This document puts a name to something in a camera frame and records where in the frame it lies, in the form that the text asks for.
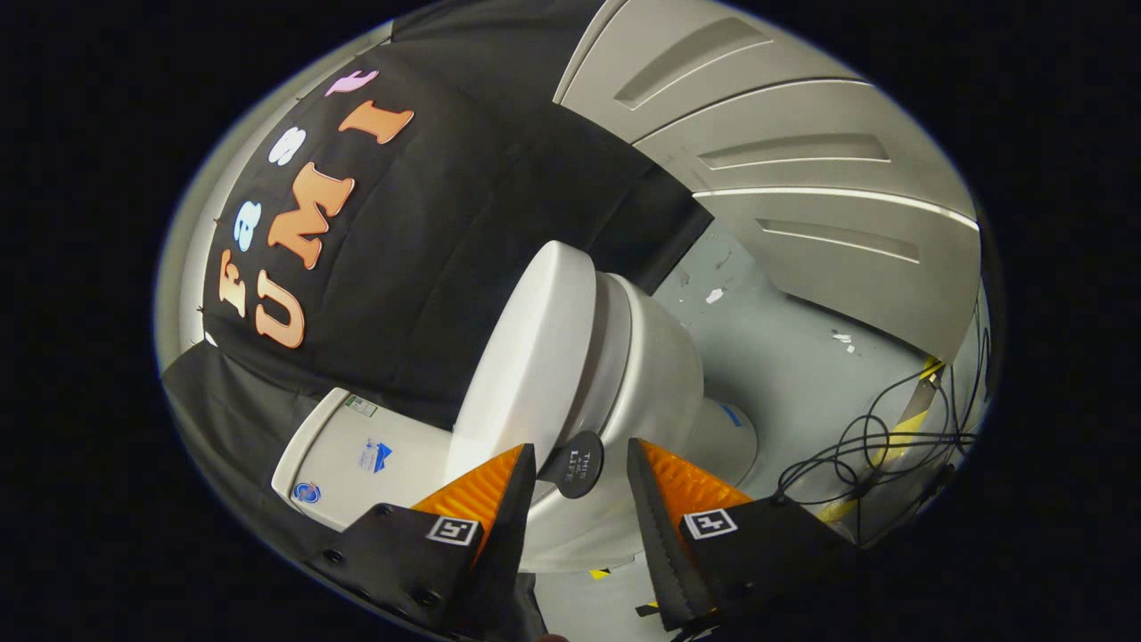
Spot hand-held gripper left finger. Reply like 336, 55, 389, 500
303, 443, 549, 642

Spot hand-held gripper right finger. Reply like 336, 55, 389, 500
627, 437, 857, 638

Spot white toilet lid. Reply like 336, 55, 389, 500
443, 241, 598, 487

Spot white toilet tank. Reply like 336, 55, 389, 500
272, 388, 456, 531

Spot yellow floor tape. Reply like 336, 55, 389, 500
818, 357, 946, 523

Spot black backdrop cloth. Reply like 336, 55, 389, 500
160, 0, 714, 572

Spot white cabinet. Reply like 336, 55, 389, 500
557, 0, 983, 362

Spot black lid lift handle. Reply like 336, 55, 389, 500
539, 431, 605, 498

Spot black cables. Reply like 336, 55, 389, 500
776, 303, 992, 545

